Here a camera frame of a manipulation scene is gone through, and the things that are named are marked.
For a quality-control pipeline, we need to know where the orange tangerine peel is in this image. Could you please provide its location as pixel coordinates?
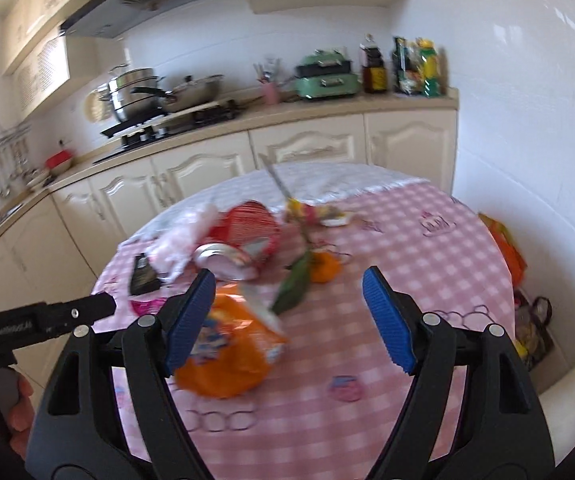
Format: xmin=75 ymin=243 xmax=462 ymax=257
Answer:
xmin=310 ymin=252 xmax=342 ymax=283

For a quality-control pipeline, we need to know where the pink utensil holder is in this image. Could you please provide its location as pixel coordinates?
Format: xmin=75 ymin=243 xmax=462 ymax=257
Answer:
xmin=254 ymin=57 xmax=288 ymax=106

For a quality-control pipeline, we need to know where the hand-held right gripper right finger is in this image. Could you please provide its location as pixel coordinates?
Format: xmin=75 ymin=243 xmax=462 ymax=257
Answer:
xmin=361 ymin=266 xmax=557 ymax=480

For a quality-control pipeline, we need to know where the black packet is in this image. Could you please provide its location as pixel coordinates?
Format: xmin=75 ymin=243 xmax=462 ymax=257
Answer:
xmin=128 ymin=254 xmax=162 ymax=297

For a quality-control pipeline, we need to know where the silver stick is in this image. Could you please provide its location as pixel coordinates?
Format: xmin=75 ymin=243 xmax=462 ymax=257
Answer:
xmin=260 ymin=155 xmax=293 ymax=206

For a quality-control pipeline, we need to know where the yellow wrapper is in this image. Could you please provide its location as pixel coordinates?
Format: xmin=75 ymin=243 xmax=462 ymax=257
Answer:
xmin=282 ymin=199 xmax=351 ymax=228

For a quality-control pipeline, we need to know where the pink checked tablecloth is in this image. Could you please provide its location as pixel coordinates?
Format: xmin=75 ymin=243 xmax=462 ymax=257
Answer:
xmin=90 ymin=177 xmax=518 ymax=466

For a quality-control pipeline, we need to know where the black gas stove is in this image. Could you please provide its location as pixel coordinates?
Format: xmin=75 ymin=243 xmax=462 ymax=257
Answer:
xmin=92 ymin=100 xmax=241 ymax=163

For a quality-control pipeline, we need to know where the cream lattice wall cabinet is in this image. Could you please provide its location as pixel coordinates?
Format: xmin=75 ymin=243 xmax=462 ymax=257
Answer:
xmin=12 ymin=37 xmax=71 ymax=121

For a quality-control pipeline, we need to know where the beige kitchen countertop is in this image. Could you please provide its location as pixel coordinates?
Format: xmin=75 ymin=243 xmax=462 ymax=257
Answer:
xmin=0 ymin=87 xmax=461 ymax=241

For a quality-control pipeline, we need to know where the dark tote bag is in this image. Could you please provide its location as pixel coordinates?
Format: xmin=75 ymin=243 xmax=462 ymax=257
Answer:
xmin=512 ymin=290 xmax=555 ymax=371

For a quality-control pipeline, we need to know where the pink drink can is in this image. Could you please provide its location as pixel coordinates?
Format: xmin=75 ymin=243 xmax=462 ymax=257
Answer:
xmin=194 ymin=242 xmax=263 ymax=281

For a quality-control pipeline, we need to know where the pink wrapper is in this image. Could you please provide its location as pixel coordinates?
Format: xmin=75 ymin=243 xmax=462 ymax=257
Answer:
xmin=128 ymin=297 xmax=168 ymax=317

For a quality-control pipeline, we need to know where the steel frying pan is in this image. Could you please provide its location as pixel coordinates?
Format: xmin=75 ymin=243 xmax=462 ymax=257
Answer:
xmin=130 ymin=75 xmax=224 ymax=113

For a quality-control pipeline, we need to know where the green electric cooker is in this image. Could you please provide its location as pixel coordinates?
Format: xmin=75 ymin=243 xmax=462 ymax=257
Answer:
xmin=293 ymin=49 xmax=359 ymax=101

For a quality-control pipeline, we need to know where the green leaf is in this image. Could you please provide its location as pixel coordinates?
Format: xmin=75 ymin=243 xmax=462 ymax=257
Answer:
xmin=272 ymin=252 xmax=313 ymax=313

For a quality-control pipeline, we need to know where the person's left hand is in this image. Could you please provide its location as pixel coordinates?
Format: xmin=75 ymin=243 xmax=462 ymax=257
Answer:
xmin=6 ymin=374 xmax=35 ymax=458

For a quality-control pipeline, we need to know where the steel stockpot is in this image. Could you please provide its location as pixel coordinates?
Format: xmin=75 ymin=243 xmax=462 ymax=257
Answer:
xmin=98 ymin=67 xmax=164 ymax=123

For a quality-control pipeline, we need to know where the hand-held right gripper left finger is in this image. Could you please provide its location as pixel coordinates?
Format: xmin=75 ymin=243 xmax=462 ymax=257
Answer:
xmin=26 ymin=269 xmax=218 ymax=480

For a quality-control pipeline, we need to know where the grey range hood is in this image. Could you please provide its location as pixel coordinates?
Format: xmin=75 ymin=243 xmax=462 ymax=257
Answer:
xmin=60 ymin=0 xmax=241 ymax=40

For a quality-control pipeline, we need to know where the red bowl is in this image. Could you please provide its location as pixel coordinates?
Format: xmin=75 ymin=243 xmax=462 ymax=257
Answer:
xmin=45 ymin=150 xmax=75 ymax=171

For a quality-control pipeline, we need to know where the white plastic bag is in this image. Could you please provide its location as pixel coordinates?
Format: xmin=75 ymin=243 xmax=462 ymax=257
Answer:
xmin=148 ymin=203 xmax=218 ymax=283

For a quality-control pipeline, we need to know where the row of cream base cabinets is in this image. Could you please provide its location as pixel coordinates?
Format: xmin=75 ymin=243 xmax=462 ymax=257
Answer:
xmin=0 ymin=107 xmax=458 ymax=411

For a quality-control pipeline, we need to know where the wall utensil rack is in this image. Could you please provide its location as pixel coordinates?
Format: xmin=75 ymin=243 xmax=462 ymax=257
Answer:
xmin=0 ymin=117 xmax=33 ymax=196

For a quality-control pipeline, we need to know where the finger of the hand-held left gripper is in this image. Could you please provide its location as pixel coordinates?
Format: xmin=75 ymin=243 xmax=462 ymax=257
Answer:
xmin=42 ymin=292 xmax=117 ymax=337

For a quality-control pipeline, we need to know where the dark sauce bottle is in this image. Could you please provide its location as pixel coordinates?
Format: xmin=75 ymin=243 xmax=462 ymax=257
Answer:
xmin=360 ymin=34 xmax=388 ymax=95

